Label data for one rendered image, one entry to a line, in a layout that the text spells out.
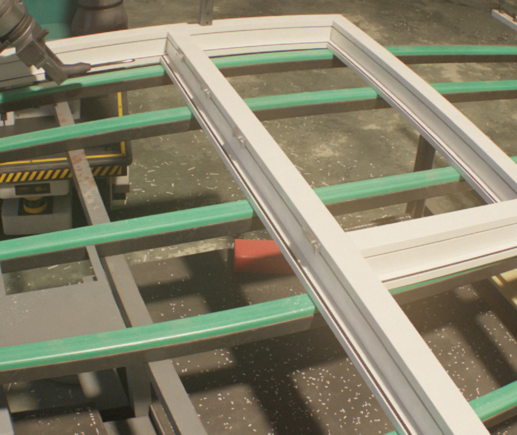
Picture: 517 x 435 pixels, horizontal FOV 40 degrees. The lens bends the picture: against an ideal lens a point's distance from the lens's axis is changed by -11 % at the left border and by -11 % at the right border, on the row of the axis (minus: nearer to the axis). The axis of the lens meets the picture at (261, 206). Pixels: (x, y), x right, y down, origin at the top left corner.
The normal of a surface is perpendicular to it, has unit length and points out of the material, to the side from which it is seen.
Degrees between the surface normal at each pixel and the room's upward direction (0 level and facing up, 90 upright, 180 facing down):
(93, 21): 70
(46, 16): 90
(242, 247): 0
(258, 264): 90
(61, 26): 0
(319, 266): 90
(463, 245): 90
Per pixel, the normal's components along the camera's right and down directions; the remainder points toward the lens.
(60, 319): 0.07, -0.83
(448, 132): -0.93, 0.15
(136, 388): 0.38, 0.54
